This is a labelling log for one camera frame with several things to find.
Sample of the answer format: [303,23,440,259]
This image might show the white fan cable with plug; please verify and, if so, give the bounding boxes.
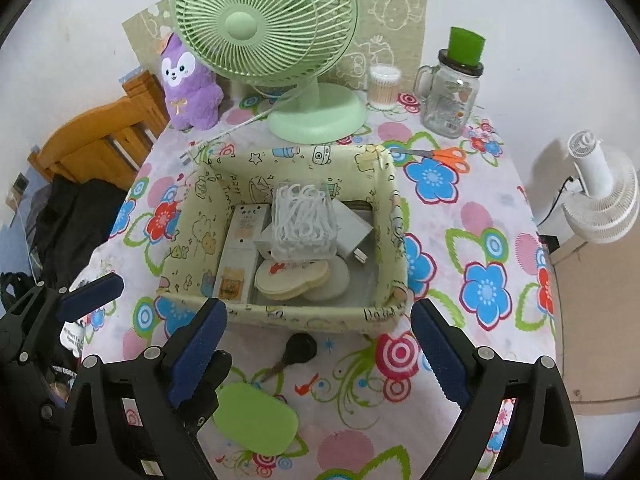
[180,92,301,166]

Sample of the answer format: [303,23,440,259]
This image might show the black key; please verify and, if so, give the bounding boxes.
[262,332,318,383]

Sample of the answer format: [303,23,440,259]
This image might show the cartoon print fabric storage box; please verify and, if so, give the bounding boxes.
[156,144,412,335]

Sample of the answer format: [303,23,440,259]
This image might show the green oval case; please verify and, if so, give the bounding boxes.
[212,382,300,457]

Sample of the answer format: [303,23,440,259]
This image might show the glass jar mug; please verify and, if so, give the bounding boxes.
[415,49,485,139]

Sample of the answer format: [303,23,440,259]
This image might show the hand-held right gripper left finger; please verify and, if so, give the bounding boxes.
[65,297,233,480]

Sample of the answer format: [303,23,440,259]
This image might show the beige cartoon shaped case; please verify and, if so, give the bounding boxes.
[254,258,331,301]

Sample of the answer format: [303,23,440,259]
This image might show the white floor fan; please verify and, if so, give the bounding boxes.
[562,130,640,245]

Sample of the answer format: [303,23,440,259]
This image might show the clear cotton swab container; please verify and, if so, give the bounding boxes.
[367,63,402,109]

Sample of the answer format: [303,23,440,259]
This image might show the white charger plug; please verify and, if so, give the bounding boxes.
[335,200,375,263]

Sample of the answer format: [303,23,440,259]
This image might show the green plastic cup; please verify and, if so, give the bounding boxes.
[446,26,486,67]

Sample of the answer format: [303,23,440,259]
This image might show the purple plush toy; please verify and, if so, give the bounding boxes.
[159,32,224,131]

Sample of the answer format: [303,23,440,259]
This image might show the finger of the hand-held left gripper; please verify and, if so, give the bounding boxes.
[0,273,125,366]

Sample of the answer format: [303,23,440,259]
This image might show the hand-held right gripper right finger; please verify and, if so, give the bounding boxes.
[410,298,586,480]

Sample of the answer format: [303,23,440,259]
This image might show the white round case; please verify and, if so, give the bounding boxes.
[305,255,351,302]

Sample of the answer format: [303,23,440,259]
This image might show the wooden chair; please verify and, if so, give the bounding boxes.
[27,70,171,191]

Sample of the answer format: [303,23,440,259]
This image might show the brown cardboard box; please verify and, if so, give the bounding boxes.
[547,235,640,406]

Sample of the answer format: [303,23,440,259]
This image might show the clear box of floss picks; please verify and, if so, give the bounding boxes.
[254,182,341,262]

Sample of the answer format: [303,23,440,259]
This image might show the white remote control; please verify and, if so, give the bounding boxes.
[220,205,268,281]

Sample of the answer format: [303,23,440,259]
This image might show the orange handled scissors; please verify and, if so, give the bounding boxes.
[390,146,470,172]

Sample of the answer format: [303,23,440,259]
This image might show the black clothing pile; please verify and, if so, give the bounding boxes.
[0,175,131,311]

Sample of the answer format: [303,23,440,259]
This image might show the black fan power cable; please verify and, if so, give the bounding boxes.
[535,176,581,226]

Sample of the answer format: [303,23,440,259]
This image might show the green desk fan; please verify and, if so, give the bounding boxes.
[171,0,369,146]

